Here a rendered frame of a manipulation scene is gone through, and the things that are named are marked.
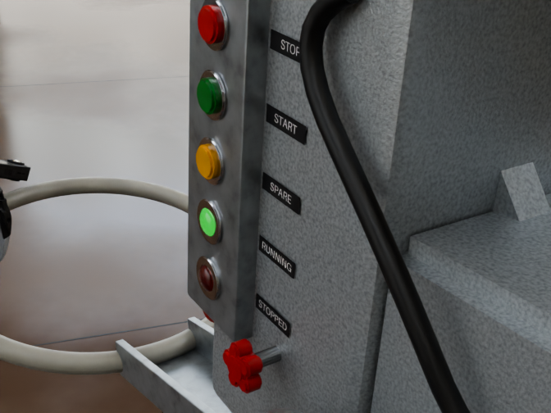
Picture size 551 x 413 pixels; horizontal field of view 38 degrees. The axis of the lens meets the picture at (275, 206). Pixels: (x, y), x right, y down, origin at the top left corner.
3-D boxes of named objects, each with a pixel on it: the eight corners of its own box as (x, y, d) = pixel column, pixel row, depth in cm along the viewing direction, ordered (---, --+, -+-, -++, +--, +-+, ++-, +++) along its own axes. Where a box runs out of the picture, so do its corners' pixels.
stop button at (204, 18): (228, 47, 55) (229, 9, 54) (214, 48, 54) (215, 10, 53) (209, 37, 57) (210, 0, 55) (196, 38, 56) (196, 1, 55)
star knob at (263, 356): (293, 384, 61) (297, 343, 59) (245, 403, 59) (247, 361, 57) (266, 357, 64) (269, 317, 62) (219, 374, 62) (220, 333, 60)
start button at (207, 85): (225, 117, 57) (226, 82, 56) (212, 120, 57) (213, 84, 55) (207, 106, 59) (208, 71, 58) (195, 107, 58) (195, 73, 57)
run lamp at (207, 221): (225, 239, 62) (226, 211, 61) (210, 243, 61) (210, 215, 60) (210, 226, 64) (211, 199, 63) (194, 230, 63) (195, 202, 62)
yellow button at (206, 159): (224, 183, 59) (225, 150, 58) (211, 185, 59) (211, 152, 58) (207, 169, 61) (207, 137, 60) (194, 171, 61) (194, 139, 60)
